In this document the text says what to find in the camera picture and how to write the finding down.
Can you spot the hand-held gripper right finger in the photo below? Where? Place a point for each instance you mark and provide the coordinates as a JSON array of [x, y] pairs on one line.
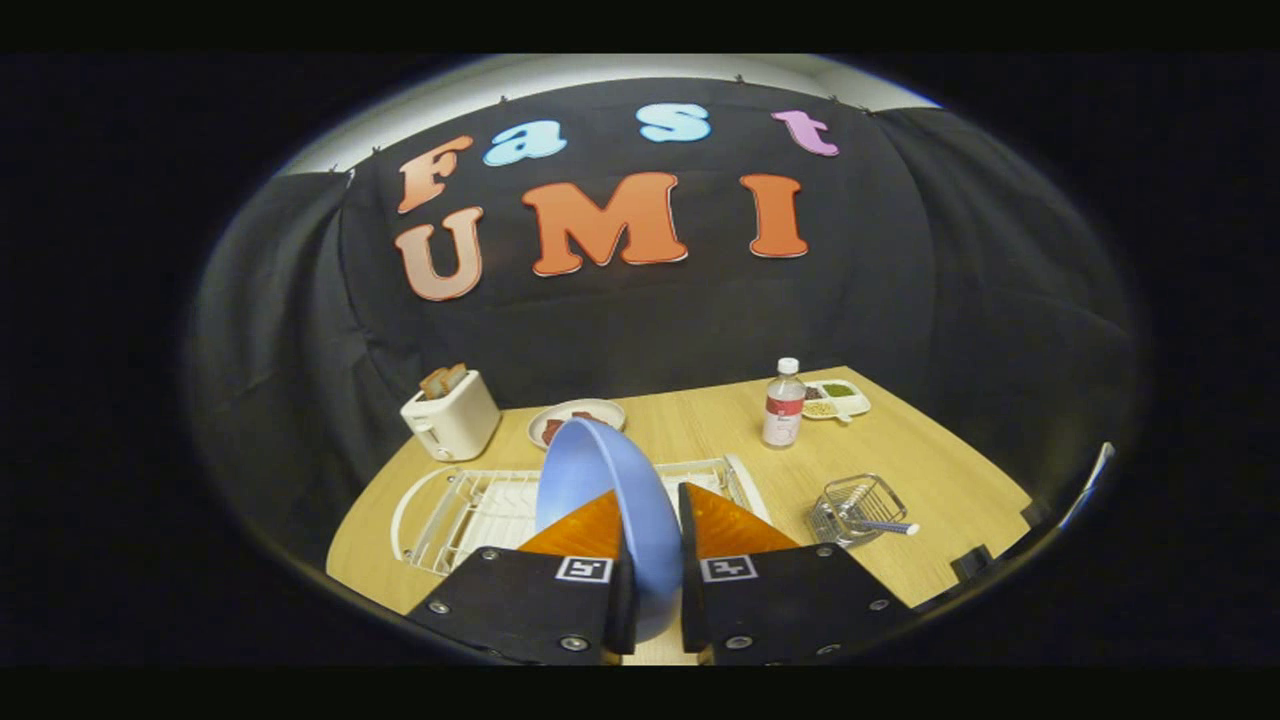
[[692, 600]]

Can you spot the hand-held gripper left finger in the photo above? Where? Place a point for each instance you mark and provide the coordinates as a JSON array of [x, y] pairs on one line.
[[622, 625]]

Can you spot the blue plate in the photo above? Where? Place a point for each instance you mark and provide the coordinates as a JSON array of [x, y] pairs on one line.
[[590, 480]]

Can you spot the small beige plate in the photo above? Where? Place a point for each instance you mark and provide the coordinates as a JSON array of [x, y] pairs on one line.
[[603, 408]]

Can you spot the white divided dish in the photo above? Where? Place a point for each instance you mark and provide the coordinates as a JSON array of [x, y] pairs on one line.
[[862, 405]]

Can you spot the clear bottle with red label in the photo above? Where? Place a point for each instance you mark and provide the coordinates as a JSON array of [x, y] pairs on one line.
[[783, 415]]

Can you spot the red food pieces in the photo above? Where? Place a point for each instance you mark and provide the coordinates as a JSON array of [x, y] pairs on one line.
[[552, 430]]

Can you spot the white toaster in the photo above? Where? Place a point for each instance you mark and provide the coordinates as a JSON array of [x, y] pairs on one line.
[[455, 420]]

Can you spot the brown toast slices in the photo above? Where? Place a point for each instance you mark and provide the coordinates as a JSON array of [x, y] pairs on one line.
[[440, 382]]

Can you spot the black backdrop cloth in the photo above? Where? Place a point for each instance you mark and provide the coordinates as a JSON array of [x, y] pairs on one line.
[[900, 250]]

